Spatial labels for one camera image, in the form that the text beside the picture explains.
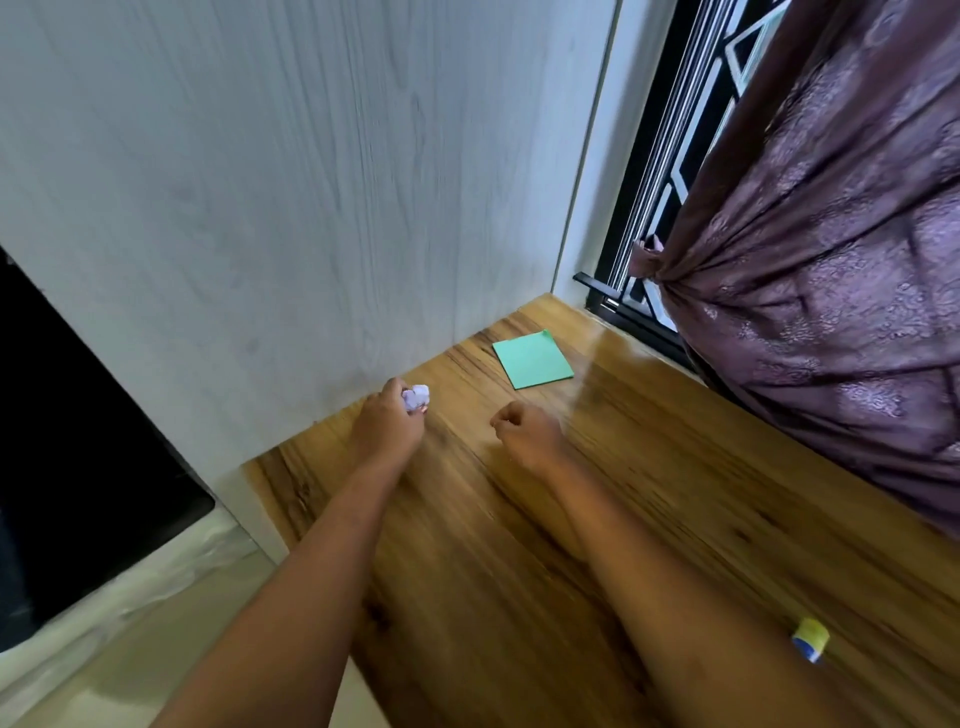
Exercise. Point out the person's right hand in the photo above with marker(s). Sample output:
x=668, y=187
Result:
x=529, y=439

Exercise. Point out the black window frame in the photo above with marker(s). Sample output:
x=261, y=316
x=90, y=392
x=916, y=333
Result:
x=660, y=150

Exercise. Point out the person's left hand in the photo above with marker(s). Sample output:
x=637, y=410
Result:
x=386, y=435

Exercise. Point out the blue glue stick yellow cap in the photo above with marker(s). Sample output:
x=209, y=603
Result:
x=810, y=641

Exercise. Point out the black chair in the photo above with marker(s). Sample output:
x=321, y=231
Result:
x=75, y=487

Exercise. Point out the green sticky note pad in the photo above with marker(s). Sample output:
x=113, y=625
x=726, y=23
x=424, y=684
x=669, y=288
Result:
x=532, y=360

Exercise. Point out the white paper ball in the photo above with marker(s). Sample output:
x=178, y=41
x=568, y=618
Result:
x=416, y=397

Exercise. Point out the purple patterned curtain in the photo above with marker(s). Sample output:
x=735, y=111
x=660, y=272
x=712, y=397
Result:
x=825, y=262

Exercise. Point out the person's left forearm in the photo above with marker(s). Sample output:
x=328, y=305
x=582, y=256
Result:
x=285, y=615

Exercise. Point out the person's right forearm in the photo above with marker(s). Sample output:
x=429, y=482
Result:
x=690, y=622

